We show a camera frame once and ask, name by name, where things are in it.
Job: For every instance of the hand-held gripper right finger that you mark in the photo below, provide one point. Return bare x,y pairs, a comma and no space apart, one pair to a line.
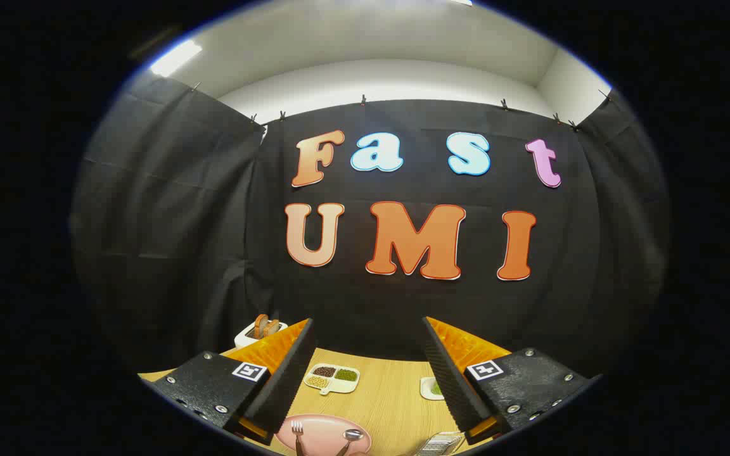
450,380

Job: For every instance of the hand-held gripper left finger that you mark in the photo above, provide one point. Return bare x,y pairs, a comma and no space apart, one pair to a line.
286,380

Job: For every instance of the white square coaster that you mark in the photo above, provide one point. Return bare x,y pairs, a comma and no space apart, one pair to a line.
425,389

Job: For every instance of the pile of yellow soybeans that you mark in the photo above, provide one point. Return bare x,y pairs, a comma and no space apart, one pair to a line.
317,382

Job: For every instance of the pile of red beans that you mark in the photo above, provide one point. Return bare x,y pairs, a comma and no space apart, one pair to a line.
324,372

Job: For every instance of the white divided snack dish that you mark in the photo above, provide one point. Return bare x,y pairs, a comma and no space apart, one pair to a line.
333,385

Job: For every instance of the light toast slice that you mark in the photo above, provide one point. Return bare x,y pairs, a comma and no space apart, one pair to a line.
272,327

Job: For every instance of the pile of green beans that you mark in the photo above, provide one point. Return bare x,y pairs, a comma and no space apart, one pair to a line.
346,375

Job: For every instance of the dark toast slice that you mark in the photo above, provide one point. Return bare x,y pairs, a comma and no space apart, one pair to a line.
260,325

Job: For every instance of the white toaster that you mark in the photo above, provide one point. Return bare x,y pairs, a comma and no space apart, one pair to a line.
244,334

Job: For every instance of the pink plate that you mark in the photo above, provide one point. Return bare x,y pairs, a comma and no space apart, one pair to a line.
324,434

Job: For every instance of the row of cloth clips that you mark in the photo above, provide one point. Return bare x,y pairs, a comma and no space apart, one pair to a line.
363,100

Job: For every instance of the ceiling light panel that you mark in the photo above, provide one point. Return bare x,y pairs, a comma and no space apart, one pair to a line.
176,58

